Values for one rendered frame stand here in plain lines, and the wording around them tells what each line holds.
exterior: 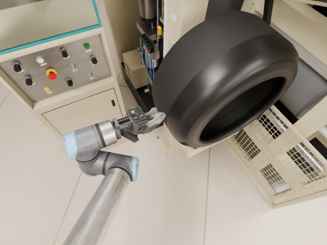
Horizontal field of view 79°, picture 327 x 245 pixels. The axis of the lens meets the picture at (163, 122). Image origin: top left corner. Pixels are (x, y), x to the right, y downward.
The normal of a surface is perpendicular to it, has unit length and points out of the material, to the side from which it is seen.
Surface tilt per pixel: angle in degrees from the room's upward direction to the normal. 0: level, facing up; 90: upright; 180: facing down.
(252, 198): 0
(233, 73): 47
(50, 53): 90
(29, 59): 90
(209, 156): 0
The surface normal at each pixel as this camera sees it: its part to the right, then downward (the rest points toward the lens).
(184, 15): 0.45, 0.77
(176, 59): -0.63, -0.07
